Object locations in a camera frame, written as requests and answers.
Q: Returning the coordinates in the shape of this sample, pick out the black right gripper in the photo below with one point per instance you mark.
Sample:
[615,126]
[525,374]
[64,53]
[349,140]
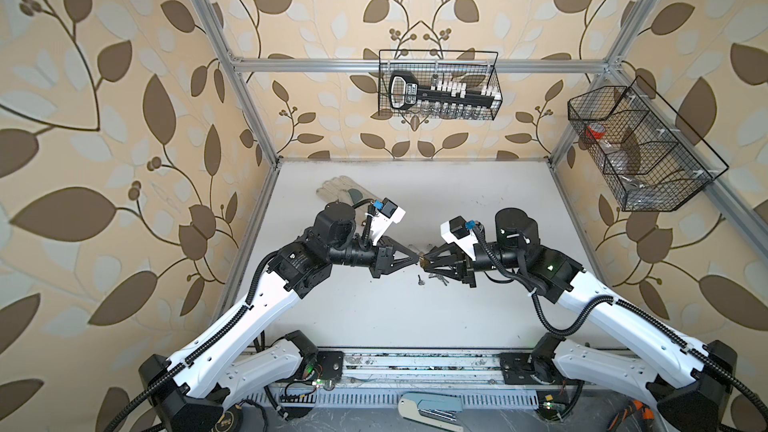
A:
[456,259]

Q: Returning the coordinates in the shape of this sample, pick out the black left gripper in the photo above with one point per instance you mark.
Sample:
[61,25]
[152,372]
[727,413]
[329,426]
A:
[385,261]

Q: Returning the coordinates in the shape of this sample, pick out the black padlock keys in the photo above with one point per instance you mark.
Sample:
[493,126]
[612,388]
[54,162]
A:
[438,278]

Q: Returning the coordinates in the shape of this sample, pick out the brass padlock long shackle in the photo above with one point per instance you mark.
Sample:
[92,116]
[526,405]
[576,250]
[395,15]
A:
[415,249]

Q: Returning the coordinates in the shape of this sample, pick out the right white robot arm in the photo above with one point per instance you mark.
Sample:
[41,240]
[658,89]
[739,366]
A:
[592,333]

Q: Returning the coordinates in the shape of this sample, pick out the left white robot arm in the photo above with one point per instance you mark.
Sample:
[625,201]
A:
[191,389]

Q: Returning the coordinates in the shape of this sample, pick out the white work glove red cuff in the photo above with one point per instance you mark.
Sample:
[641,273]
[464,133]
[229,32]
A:
[344,189]

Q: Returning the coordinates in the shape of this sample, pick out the grey blue tool on floor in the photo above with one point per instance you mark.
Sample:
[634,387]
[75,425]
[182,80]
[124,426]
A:
[433,410]

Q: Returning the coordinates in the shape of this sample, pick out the black socket set holder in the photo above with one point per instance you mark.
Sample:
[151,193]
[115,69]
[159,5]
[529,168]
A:
[405,93]

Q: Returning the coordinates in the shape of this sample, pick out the red capped item in basket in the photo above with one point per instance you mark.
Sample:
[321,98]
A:
[594,132]

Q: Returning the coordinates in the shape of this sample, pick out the round tape measure on floor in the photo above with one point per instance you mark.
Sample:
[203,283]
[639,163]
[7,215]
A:
[231,421]

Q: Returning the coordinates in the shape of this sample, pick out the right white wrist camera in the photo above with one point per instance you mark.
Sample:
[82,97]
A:
[462,233]

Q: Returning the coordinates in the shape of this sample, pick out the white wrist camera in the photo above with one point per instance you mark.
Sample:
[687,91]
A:
[381,215]
[462,233]

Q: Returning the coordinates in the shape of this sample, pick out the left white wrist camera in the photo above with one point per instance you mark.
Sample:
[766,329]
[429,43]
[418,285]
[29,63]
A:
[381,215]

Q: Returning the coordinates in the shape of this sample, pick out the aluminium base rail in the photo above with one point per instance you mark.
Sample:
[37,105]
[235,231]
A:
[483,379]

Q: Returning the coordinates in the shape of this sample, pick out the black wire basket back wall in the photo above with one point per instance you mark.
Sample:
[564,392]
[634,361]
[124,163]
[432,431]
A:
[475,68]

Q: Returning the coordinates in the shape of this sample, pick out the black wire basket wall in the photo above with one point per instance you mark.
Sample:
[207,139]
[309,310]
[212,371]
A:
[653,157]
[475,68]

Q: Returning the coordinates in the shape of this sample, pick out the black wire basket right wall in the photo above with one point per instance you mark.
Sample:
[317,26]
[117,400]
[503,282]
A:
[653,157]

